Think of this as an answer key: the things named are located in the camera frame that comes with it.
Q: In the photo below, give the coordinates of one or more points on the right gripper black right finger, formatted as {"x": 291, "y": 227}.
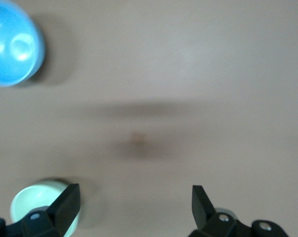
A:
{"x": 203, "y": 212}

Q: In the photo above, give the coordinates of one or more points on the pale green bowl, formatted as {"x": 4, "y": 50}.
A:
{"x": 33, "y": 197}

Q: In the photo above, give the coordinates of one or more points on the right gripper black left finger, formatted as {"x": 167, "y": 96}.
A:
{"x": 60, "y": 214}

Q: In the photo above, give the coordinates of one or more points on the blue bowl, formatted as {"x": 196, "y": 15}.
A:
{"x": 11, "y": 49}

